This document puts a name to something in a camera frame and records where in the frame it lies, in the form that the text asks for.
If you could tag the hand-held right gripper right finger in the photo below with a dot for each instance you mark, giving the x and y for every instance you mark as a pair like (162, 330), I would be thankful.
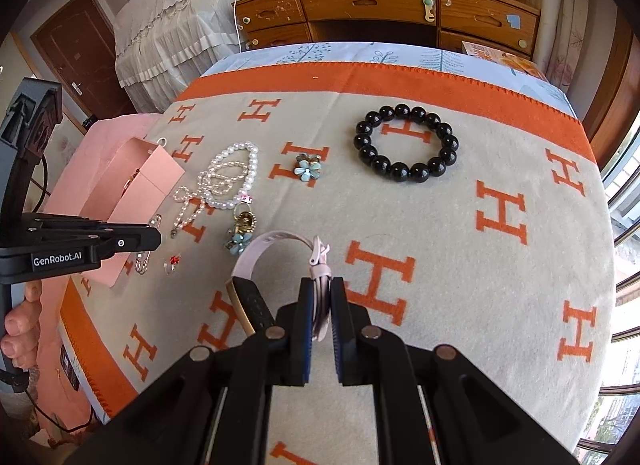
(340, 340)

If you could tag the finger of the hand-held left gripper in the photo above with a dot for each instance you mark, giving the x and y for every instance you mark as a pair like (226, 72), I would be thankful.
(135, 239)

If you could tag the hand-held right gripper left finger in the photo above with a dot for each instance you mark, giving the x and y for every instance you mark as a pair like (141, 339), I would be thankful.
(306, 340)

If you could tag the silver safety pin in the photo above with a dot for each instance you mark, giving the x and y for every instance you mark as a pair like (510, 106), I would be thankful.
(142, 262)

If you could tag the pink jewelry box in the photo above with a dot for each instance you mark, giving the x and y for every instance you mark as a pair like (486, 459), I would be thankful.
(150, 180)

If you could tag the pink smart watch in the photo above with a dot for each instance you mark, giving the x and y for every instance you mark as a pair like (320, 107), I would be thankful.
(250, 305)

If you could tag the blue flower brooch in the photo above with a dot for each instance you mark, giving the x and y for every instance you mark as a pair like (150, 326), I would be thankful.
(306, 172)

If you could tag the person's left hand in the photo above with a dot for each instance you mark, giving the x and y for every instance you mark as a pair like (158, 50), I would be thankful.
(22, 330)

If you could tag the brown wooden door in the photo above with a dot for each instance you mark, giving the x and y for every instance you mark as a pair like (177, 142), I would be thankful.
(75, 45)

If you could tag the orange and grey patterned blanket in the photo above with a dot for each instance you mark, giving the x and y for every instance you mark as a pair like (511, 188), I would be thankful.
(450, 245)

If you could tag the white lace furniture cover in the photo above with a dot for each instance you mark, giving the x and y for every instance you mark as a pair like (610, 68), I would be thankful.
(165, 20)

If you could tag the light blue floral bedsheet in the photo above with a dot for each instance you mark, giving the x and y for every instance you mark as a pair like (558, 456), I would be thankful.
(340, 52)

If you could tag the wide wooden desk drawer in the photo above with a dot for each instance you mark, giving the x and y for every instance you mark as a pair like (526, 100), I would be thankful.
(340, 2)

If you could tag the green drawer safety lock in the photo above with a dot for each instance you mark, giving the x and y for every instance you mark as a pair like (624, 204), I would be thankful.
(429, 10)

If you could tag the blue sticker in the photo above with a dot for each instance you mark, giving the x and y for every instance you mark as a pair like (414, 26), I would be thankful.
(513, 20)

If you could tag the cream floral curtain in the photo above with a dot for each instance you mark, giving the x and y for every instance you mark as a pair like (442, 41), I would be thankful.
(560, 20)

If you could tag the window with wooden frame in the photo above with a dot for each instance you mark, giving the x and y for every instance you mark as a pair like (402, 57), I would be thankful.
(625, 270)

